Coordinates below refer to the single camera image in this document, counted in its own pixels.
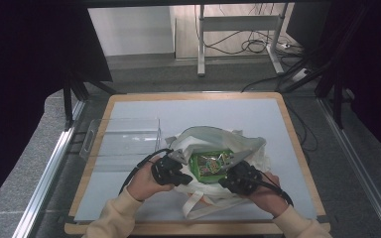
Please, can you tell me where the dark curtain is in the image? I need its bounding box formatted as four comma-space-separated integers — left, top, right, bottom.
0, 0, 113, 216
311, 0, 381, 167

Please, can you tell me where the clear plastic box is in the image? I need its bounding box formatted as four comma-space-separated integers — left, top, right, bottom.
78, 117, 163, 173

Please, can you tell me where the right hand-held gripper black cable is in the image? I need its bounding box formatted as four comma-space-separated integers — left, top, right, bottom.
244, 170, 295, 207

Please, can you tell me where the wooden framed white tray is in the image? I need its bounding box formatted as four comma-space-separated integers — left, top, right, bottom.
73, 98, 318, 222

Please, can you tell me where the person's left hand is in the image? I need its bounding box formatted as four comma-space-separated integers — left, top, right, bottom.
126, 156, 177, 202

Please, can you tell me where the person's right hand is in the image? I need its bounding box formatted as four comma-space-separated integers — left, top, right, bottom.
244, 173, 291, 218

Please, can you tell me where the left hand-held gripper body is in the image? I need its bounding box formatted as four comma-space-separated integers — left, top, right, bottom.
151, 148, 192, 186

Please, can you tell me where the black metal stand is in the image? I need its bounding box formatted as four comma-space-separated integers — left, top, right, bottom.
279, 6, 355, 130
63, 70, 117, 132

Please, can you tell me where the green snack packet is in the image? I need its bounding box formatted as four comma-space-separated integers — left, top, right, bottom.
189, 149, 235, 184

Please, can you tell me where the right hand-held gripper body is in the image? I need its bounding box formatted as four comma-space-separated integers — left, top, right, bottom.
224, 150, 263, 196

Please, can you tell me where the white power strip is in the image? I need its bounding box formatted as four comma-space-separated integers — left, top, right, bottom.
291, 67, 311, 83

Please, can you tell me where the tangle of black floor cables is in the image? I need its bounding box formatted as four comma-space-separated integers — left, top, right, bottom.
202, 3, 304, 58

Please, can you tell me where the white metal desk frame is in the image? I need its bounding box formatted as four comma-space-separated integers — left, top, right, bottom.
196, 3, 291, 77

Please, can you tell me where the white patterned tote bag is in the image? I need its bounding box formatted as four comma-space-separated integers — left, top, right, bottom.
164, 125, 272, 221

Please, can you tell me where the left hand-held gripper black cable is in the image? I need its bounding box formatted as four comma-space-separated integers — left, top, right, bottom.
118, 148, 175, 194

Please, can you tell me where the hand-held gripper black cable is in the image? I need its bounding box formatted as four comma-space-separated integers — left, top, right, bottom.
244, 170, 295, 207
118, 148, 175, 194

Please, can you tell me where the thin black floor cable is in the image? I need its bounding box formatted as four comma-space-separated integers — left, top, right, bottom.
284, 95, 319, 153

